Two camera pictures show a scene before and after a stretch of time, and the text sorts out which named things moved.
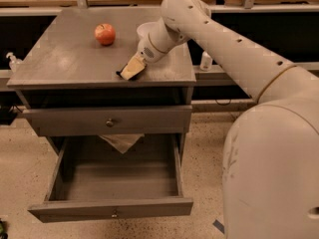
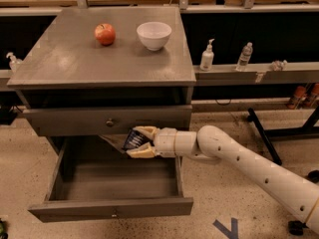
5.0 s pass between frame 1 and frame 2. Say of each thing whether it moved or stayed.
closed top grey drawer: stayed
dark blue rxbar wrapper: moved
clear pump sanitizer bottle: stayed
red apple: stayed
